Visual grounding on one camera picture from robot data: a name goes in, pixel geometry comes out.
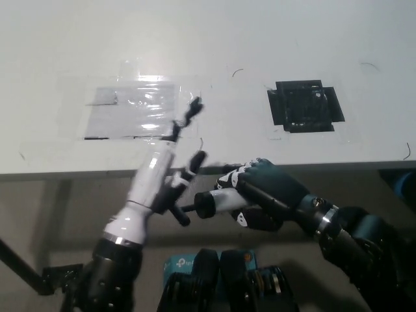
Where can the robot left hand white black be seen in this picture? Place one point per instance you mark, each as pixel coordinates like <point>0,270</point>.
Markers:
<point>156,175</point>

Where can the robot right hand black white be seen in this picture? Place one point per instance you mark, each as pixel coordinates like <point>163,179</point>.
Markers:
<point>276,185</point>

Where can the small white air pump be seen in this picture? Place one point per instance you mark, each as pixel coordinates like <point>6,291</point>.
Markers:
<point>224,200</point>

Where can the black tape strip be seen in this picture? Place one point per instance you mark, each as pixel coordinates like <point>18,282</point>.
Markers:
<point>229,168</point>

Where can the grey sheet under clear tape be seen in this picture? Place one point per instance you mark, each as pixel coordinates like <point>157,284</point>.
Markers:
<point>123,120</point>

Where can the black taped square fixture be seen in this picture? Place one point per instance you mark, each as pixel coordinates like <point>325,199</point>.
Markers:
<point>305,107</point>

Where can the teal router box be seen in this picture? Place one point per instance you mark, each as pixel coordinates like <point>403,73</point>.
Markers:
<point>178,264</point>

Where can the blue round object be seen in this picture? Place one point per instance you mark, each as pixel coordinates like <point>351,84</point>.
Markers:
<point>406,187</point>

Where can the black table leg with foot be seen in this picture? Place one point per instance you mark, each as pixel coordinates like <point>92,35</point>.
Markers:
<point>22,266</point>

